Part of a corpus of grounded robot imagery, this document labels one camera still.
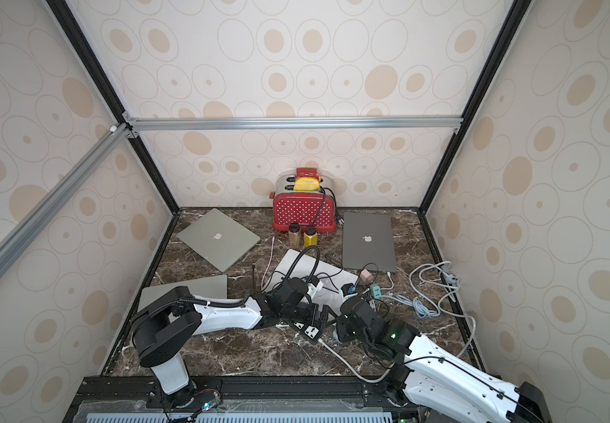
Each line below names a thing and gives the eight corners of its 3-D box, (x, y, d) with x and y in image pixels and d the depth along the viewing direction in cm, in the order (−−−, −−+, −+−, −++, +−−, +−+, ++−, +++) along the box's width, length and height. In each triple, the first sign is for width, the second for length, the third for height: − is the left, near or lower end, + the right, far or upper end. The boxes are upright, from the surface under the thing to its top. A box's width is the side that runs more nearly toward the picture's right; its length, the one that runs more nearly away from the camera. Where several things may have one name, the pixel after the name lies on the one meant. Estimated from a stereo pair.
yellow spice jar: (304, 247, 109) (303, 232, 101) (309, 239, 111) (308, 224, 104) (313, 251, 108) (313, 236, 100) (318, 242, 110) (318, 227, 103)
